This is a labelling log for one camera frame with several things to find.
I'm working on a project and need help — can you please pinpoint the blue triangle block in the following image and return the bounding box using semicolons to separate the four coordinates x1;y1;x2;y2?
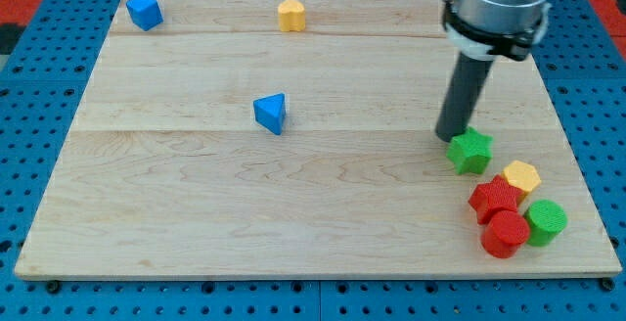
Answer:
252;93;286;135

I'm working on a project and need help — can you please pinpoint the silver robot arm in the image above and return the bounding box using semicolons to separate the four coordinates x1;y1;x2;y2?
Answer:
442;0;551;62

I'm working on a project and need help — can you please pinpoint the green star block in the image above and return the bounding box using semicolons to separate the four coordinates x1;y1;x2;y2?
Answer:
446;127;493;174

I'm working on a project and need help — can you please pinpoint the red star block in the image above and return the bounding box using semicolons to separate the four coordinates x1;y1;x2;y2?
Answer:
469;175;523;225

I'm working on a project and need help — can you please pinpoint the light wooden board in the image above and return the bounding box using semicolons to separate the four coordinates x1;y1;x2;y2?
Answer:
15;0;622;281

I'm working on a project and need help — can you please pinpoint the yellow heart block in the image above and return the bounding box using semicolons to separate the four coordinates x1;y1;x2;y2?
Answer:
277;0;306;32

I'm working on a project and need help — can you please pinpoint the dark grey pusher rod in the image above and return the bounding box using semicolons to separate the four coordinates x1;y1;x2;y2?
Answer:
435;53;493;142

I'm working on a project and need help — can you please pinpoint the red cylinder block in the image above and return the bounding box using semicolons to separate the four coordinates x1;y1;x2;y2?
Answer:
480;210;530;258

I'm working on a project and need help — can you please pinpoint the yellow hexagon block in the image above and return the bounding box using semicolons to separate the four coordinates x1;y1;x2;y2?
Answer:
501;160;542;203

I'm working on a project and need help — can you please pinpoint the blue cube block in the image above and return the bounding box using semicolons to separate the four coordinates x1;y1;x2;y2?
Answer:
126;0;163;31

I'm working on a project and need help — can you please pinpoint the green cylinder block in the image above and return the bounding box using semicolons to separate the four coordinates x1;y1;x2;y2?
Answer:
523;200;568;247

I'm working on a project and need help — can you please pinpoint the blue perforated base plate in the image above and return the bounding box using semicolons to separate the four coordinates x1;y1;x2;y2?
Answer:
1;0;625;320

